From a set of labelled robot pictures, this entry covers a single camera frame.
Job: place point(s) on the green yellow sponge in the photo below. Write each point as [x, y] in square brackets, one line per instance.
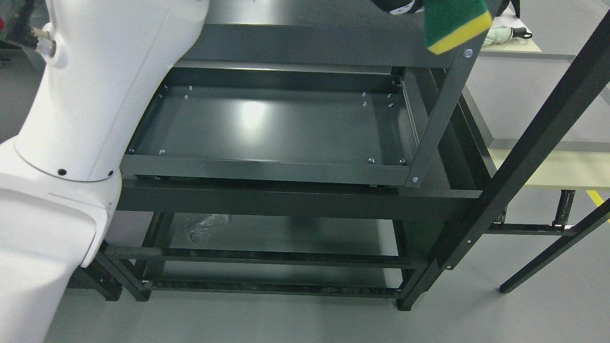
[449, 23]

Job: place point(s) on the clear plastic bag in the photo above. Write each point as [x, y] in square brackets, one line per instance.
[200, 225]

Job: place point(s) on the light green folded umbrella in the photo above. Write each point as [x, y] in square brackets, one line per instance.
[503, 34]

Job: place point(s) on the dark grey metal shelf rack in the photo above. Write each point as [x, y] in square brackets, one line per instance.
[353, 240]

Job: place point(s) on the small grey shelving cart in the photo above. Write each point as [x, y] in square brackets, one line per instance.
[320, 91]

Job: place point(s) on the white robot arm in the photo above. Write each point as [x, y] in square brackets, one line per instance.
[60, 175]

